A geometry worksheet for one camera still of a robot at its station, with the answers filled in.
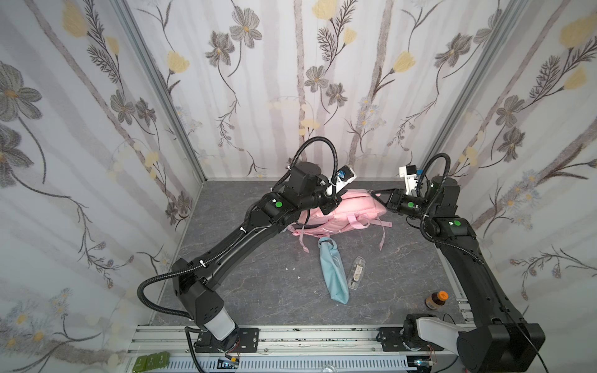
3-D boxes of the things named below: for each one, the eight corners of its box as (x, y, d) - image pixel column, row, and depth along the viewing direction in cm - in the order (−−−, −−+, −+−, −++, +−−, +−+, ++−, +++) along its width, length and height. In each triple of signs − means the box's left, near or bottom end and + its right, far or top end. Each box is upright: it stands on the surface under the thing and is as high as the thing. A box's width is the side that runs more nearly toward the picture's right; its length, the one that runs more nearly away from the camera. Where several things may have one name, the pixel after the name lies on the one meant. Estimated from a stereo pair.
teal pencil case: (332, 306, 82) (334, 299, 76) (316, 246, 98) (317, 236, 92) (352, 301, 83) (356, 294, 77) (334, 243, 99) (336, 233, 93)
